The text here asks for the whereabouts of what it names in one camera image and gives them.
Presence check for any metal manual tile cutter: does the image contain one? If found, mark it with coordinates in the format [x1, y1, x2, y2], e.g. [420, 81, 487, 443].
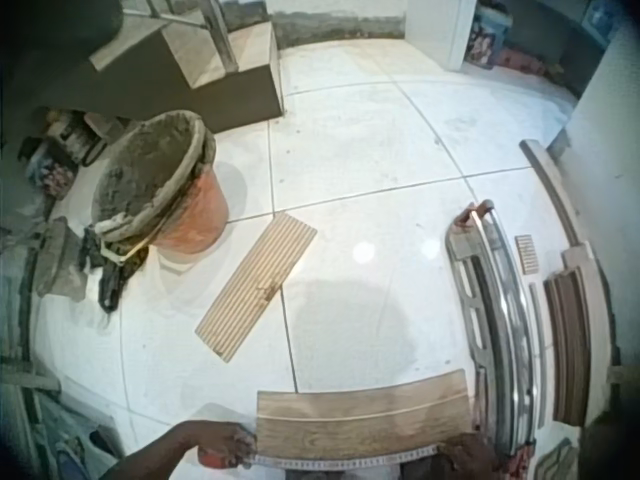
[444, 198, 539, 480]

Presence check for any long beige tile strip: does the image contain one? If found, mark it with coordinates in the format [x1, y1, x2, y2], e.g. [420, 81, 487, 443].
[518, 138, 584, 247]

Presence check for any ribbed beige tile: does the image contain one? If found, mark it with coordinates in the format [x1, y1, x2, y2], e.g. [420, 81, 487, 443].
[194, 210, 319, 362]

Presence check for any heap of tools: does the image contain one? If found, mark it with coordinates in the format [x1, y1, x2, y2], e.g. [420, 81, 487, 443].
[17, 107, 126, 201]

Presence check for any beige tile offcut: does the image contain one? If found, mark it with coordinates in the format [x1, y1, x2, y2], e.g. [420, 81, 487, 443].
[559, 240, 615, 361]

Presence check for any thin grey tile strip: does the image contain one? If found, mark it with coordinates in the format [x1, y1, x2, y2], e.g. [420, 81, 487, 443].
[527, 282, 548, 430]

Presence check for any person's left hand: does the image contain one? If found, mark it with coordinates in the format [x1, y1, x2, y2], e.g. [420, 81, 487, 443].
[199, 422, 260, 470]

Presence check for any wood-look tile plank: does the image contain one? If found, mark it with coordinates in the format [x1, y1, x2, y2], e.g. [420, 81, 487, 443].
[255, 368, 475, 460]

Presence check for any grey cement bag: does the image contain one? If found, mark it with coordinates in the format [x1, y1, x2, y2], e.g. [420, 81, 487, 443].
[30, 215, 89, 304]

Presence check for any white column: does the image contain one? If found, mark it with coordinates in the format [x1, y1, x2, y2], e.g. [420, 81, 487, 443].
[403, 0, 479, 72]

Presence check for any orange bucket of mortar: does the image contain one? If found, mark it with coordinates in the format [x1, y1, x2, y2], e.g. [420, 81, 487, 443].
[89, 111, 230, 254]

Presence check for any heap of colourful clutter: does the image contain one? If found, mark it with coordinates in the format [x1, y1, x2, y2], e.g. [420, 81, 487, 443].
[464, 0, 566, 81]

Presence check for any red tape measure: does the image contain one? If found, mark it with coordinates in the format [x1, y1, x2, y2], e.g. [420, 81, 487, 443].
[197, 442, 442, 472]

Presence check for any tiled staircase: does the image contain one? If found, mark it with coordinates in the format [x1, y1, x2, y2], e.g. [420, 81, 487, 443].
[39, 0, 286, 135]

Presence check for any person's right hand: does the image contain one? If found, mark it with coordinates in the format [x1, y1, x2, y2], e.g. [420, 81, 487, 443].
[433, 431, 504, 480]

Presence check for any stack of brown tile pieces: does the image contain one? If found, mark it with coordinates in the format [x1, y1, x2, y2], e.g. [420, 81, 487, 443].
[542, 267, 594, 428]

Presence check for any small ribbed tile piece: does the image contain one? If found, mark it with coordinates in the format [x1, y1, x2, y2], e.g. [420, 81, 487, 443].
[514, 233, 541, 276]

